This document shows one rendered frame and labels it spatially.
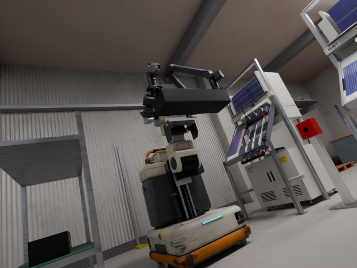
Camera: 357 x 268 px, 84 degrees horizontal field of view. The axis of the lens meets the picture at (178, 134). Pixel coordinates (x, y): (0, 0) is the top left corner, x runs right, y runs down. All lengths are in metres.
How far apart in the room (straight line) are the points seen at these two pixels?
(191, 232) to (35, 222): 2.46
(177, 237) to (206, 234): 0.21
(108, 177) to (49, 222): 0.97
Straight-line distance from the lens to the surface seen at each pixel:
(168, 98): 1.29
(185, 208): 1.75
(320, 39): 2.64
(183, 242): 1.43
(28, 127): 3.87
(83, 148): 1.24
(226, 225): 1.61
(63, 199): 3.48
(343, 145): 7.54
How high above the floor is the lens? 0.42
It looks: 19 degrees up
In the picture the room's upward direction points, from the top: 18 degrees counter-clockwise
